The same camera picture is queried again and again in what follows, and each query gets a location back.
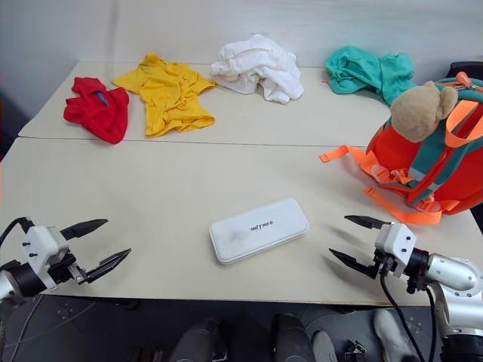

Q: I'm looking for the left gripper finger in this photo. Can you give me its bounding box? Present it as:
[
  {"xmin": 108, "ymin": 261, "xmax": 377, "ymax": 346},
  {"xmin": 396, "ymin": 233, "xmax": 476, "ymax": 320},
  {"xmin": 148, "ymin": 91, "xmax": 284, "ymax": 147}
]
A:
[
  {"xmin": 60, "ymin": 218, "xmax": 109, "ymax": 241},
  {"xmin": 75, "ymin": 247, "xmax": 133, "ymax": 285}
]

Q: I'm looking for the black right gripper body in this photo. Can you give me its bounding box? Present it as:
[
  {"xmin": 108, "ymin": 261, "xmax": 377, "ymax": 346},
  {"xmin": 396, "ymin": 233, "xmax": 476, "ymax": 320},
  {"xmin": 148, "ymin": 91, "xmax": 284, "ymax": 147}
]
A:
[{"xmin": 372, "ymin": 249, "xmax": 397, "ymax": 278}]

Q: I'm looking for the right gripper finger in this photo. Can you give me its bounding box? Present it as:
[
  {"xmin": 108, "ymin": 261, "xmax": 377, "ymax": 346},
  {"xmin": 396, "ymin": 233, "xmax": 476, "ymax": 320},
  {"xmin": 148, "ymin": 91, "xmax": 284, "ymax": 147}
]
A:
[
  {"xmin": 328, "ymin": 247, "xmax": 380, "ymax": 281},
  {"xmin": 343, "ymin": 214, "xmax": 386, "ymax": 231}
]

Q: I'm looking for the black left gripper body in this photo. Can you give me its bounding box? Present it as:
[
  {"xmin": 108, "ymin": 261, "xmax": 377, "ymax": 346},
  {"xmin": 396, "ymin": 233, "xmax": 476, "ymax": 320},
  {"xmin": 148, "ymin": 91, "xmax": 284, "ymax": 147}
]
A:
[{"xmin": 48, "ymin": 251, "xmax": 88, "ymax": 286}]

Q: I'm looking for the white rectangular case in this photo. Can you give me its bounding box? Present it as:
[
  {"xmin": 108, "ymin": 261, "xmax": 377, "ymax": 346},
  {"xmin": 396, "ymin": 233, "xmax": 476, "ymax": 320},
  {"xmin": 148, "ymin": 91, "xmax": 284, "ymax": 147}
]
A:
[{"xmin": 208, "ymin": 197, "xmax": 311, "ymax": 266}]

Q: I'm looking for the orange and teal backpack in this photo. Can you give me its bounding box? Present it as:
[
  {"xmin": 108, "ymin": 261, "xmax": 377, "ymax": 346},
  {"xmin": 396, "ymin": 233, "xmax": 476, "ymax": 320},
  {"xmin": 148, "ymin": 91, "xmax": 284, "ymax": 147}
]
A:
[{"xmin": 318, "ymin": 71, "xmax": 483, "ymax": 225}]

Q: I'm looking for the light grey rounded shape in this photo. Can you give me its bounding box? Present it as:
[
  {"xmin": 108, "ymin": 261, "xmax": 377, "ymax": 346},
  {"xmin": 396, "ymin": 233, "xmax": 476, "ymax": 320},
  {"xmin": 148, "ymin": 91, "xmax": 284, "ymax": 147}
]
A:
[{"xmin": 373, "ymin": 308, "xmax": 420, "ymax": 362}]

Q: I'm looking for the small black clip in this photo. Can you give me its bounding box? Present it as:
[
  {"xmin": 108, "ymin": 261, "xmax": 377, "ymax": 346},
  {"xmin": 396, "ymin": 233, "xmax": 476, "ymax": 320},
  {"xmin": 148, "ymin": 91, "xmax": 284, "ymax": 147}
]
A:
[{"xmin": 344, "ymin": 339, "xmax": 368, "ymax": 362}]

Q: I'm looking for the small grey rounded shape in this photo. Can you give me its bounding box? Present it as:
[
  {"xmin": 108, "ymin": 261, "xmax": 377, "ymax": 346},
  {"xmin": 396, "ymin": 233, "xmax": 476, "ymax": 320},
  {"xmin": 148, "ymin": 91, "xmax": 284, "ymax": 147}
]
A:
[{"xmin": 311, "ymin": 329, "xmax": 339, "ymax": 362}]

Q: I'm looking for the dark rounded shape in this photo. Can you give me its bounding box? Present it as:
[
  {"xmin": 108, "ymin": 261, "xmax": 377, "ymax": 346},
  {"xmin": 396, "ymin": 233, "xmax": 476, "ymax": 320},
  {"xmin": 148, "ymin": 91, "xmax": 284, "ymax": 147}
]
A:
[
  {"xmin": 168, "ymin": 317, "xmax": 228, "ymax": 362},
  {"xmin": 271, "ymin": 312, "xmax": 315, "ymax": 362}
]

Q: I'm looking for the red shirt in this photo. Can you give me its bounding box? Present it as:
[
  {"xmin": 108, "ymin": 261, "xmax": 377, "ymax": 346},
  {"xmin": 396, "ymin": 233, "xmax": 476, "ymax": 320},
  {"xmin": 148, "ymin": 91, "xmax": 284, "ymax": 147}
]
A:
[{"xmin": 63, "ymin": 76, "xmax": 131, "ymax": 145}]

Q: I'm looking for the brown plush bear head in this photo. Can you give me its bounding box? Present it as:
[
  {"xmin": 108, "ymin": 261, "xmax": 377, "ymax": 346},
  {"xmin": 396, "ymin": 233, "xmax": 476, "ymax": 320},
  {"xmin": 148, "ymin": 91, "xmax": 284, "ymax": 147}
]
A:
[{"xmin": 389, "ymin": 80, "xmax": 460, "ymax": 144}]

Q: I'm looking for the teal shirt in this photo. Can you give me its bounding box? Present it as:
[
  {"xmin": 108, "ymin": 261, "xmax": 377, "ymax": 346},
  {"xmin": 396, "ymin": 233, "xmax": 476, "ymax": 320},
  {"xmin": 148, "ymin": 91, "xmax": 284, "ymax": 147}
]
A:
[{"xmin": 325, "ymin": 45, "xmax": 418, "ymax": 107}]

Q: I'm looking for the yellow shirt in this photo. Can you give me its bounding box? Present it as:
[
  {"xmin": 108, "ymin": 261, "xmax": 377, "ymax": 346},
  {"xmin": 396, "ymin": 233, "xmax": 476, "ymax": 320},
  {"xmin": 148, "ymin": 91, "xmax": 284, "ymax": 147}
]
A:
[{"xmin": 111, "ymin": 52, "xmax": 218, "ymax": 138}]

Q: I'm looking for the black chair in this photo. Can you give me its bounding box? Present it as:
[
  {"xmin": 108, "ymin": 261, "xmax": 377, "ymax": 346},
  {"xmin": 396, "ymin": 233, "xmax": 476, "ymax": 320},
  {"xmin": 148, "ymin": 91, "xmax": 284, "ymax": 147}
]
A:
[{"xmin": 447, "ymin": 60, "xmax": 483, "ymax": 82}]

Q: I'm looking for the white shirt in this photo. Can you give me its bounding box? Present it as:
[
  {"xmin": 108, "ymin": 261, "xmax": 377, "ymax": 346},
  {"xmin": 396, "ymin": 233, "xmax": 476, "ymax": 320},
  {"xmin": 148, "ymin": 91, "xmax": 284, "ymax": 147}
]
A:
[{"xmin": 210, "ymin": 33, "xmax": 305, "ymax": 103}]

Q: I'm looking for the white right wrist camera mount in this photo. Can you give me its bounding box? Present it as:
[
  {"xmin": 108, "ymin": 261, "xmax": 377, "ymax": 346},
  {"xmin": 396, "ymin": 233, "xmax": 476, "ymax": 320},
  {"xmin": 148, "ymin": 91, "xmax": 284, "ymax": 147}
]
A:
[{"xmin": 374, "ymin": 222, "xmax": 417, "ymax": 278}]

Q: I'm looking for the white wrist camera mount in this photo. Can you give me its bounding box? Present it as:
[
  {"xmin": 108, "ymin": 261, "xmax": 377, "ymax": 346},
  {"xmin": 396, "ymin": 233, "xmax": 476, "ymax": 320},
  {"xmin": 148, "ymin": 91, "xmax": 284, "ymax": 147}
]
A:
[
  {"xmin": 21, "ymin": 225, "xmax": 72, "ymax": 292},
  {"xmin": 374, "ymin": 222, "xmax": 417, "ymax": 278}
]

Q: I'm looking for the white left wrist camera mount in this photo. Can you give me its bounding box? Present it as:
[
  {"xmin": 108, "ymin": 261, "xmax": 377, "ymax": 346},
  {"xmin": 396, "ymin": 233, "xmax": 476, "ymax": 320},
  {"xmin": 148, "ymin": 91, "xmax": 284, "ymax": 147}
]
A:
[{"xmin": 21, "ymin": 225, "xmax": 72, "ymax": 292}]

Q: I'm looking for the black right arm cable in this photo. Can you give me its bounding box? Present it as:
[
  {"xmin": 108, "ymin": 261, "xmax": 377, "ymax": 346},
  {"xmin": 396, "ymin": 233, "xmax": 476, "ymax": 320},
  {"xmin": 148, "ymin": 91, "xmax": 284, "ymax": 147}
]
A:
[
  {"xmin": 423, "ymin": 286, "xmax": 439, "ymax": 362},
  {"xmin": 379, "ymin": 270, "xmax": 418, "ymax": 362}
]

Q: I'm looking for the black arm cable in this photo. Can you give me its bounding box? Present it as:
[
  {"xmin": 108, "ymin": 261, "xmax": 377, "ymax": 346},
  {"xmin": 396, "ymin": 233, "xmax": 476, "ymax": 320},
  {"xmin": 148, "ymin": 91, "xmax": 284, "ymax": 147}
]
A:
[
  {"xmin": 379, "ymin": 270, "xmax": 418, "ymax": 362},
  {"xmin": 0, "ymin": 216, "xmax": 33, "ymax": 245},
  {"xmin": 423, "ymin": 286, "xmax": 439, "ymax": 362}
]

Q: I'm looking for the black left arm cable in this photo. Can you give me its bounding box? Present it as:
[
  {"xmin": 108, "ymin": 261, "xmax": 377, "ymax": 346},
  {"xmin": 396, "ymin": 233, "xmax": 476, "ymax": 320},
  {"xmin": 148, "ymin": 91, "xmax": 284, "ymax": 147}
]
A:
[{"xmin": 0, "ymin": 216, "xmax": 33, "ymax": 245}]

